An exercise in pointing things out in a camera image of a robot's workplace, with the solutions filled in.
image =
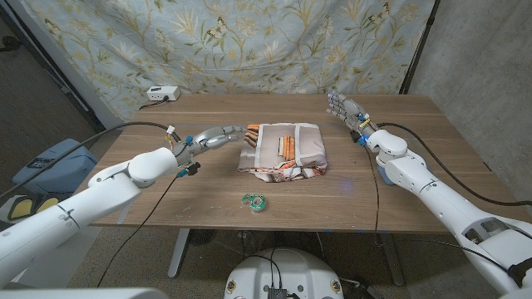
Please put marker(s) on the white power strip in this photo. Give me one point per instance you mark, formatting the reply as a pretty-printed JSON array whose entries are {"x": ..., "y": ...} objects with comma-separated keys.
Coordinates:
[{"x": 164, "y": 93}]

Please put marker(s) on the black round fan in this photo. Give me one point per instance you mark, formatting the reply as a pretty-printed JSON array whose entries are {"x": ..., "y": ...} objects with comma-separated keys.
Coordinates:
[{"x": 203, "y": 236}]

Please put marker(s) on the floral light blue backdrop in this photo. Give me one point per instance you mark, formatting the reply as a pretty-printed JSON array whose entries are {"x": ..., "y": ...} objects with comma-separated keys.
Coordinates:
[{"x": 249, "y": 45}]

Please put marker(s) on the black backdrop stand pole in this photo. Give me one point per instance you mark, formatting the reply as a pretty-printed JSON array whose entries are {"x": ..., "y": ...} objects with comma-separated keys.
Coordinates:
[
  {"x": 420, "y": 45},
  {"x": 95, "y": 121}
]

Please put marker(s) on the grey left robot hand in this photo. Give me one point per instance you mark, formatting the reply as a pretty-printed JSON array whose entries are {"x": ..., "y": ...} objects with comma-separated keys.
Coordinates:
[{"x": 208, "y": 139}]

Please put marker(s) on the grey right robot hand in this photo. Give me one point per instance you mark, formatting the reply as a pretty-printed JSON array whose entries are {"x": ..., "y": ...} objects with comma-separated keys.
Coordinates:
[{"x": 351, "y": 112}]

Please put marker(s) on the white robot torso base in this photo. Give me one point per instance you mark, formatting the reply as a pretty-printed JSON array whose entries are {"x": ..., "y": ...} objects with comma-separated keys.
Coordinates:
[{"x": 307, "y": 270}]

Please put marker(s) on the black power adapter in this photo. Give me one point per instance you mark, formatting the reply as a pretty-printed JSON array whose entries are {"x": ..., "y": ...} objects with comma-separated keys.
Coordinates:
[{"x": 359, "y": 292}]

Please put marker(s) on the white floor board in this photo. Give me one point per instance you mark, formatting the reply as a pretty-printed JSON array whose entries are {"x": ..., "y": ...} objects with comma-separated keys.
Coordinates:
[{"x": 70, "y": 255}]

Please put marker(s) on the beige orange patterned cloth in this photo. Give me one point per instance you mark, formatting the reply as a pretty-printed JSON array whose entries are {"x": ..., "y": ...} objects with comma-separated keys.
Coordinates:
[{"x": 270, "y": 145}]

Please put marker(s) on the light blue storage bin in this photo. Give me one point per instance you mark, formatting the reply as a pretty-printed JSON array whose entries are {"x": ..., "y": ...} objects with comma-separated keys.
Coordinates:
[{"x": 66, "y": 174}]

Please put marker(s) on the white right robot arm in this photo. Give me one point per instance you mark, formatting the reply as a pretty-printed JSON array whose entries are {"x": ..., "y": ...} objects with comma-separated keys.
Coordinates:
[{"x": 449, "y": 203}]

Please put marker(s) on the green plaid tape dispenser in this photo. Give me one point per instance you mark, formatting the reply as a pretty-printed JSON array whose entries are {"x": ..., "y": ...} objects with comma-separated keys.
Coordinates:
[{"x": 258, "y": 203}]

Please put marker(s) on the grey table leg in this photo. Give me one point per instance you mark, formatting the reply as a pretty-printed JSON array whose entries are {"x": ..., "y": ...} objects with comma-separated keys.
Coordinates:
[
  {"x": 392, "y": 261},
  {"x": 178, "y": 253}
]

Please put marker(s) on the black chair caster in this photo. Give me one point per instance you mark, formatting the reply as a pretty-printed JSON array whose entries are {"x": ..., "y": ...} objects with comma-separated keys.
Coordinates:
[{"x": 8, "y": 42}]

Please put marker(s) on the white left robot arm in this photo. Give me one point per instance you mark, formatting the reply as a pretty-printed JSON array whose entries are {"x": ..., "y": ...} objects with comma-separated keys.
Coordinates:
[{"x": 83, "y": 207}]

